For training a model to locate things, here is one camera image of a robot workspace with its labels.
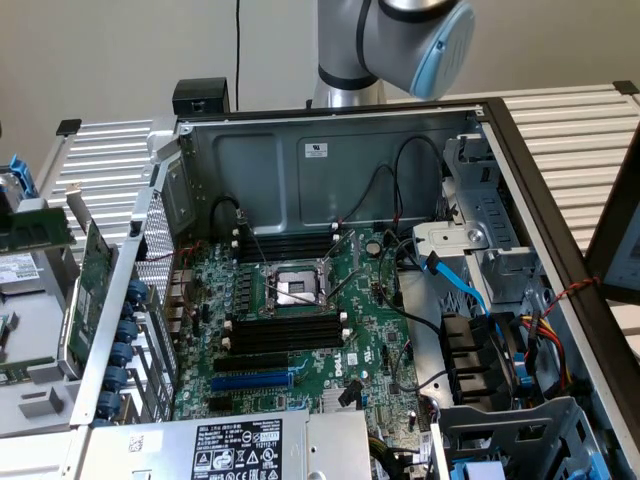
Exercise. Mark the green RAM stick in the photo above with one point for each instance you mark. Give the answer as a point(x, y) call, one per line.
point(20, 367)
point(35, 230)

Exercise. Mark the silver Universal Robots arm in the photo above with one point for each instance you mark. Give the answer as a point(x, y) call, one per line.
point(390, 45)

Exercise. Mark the metal socket cover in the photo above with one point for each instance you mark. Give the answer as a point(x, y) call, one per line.
point(350, 250)

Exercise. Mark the round coin battery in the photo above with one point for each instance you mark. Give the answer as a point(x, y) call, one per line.
point(373, 246)

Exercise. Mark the CPU socket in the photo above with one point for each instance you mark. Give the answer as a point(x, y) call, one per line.
point(295, 287)

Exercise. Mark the open grey PC case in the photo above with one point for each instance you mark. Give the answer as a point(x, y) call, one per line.
point(350, 190)

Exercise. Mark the thin metal locking lever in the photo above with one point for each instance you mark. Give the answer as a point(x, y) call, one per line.
point(295, 296)
point(258, 248)

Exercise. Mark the green Dell motherboard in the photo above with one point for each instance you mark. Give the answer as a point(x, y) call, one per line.
point(370, 310)

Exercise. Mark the white case sticker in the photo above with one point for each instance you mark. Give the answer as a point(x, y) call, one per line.
point(315, 149)

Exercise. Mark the silver disk bay latch plate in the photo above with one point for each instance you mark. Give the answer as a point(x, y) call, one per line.
point(445, 235)

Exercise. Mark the long black expansion slot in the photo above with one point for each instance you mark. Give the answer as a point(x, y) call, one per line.
point(250, 362)

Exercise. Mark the blue expansion slot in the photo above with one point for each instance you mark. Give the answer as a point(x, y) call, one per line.
point(250, 382)

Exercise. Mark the silver chipset heatsink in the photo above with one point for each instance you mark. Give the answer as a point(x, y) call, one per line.
point(330, 400)

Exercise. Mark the grey metal disk bay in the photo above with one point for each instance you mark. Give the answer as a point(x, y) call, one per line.
point(490, 210)

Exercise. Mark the black fan shroud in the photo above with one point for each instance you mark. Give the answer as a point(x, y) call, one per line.
point(465, 350)

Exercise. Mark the black box with port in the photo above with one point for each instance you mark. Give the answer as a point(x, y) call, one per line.
point(200, 97)

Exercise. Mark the blue card retention clip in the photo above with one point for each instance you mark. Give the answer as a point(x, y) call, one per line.
point(108, 404)
point(117, 376)
point(136, 290)
point(121, 352)
point(127, 331)

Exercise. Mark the short black expansion slot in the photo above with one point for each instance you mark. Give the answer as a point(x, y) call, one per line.
point(221, 405)

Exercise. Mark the green graphics card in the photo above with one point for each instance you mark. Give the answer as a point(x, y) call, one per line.
point(97, 250)

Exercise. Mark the grey plastic drive cage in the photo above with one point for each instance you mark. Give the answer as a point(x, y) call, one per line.
point(500, 425)

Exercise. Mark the silver power supply with label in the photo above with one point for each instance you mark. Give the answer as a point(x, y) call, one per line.
point(150, 450)

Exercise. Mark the black table corner cap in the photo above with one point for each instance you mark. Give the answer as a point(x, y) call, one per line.
point(67, 126)
point(626, 87)

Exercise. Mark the dark framed monitor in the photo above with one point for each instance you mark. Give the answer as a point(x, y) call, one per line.
point(600, 250)

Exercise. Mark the blue plastic block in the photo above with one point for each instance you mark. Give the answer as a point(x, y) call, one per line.
point(480, 472)

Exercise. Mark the blue disk caddy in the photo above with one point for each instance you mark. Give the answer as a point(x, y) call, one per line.
point(24, 175)

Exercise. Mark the silver hard disk with label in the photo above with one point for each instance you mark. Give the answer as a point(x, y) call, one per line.
point(15, 270)

